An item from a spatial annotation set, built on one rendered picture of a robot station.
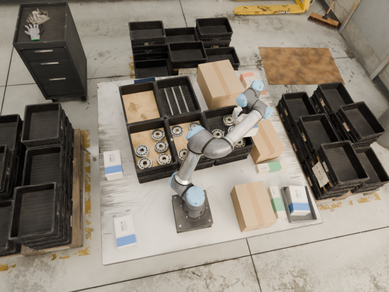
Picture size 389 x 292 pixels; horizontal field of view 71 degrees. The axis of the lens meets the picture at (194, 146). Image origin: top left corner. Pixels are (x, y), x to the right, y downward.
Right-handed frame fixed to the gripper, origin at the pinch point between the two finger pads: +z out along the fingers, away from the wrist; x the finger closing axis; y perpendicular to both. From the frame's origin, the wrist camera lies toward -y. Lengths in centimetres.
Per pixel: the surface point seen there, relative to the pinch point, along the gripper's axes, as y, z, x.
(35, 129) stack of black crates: 58, 61, 168
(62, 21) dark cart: 156, 23, 136
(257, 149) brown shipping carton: -11.1, 25.3, -12.8
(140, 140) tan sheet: 12, 28, 75
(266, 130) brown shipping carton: 4.2, 24.7, -25.7
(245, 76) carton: 73, 33, -31
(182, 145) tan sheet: 2, 28, 44
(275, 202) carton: -52, 35, -17
